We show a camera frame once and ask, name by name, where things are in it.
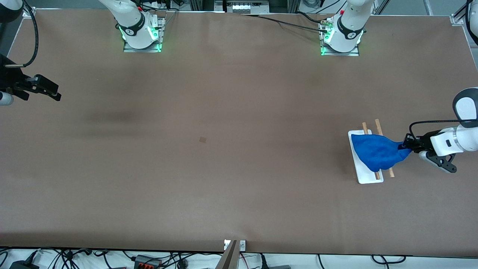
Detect black box orange connectors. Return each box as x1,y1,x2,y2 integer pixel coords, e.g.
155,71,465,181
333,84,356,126
134,255,162,269

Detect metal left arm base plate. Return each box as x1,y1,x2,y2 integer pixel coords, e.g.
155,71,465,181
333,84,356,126
320,18,360,56

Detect blue microfiber towel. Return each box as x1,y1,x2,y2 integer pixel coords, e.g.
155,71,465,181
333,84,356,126
351,134,412,173

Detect white power strip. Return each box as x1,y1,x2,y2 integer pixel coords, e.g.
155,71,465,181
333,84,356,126
223,0,269,13

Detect black power adapter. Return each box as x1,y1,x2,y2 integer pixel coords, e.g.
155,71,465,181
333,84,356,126
9,260,40,269

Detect black looped floor cable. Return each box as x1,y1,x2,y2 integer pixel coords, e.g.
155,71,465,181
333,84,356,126
372,255,406,265

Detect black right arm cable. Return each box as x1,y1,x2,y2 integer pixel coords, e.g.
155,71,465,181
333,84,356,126
4,0,39,69

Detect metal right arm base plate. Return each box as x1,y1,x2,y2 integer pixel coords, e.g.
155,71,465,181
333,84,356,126
123,15,165,53

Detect short black table cable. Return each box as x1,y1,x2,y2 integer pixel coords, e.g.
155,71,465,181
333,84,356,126
297,11,323,25

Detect grey aluminium post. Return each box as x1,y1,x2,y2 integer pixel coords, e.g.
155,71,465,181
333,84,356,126
216,240,239,269

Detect long black table cable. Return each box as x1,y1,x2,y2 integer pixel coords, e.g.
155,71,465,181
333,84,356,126
241,13,329,33

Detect black floor plug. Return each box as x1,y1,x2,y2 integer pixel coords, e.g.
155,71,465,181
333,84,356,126
260,254,292,269

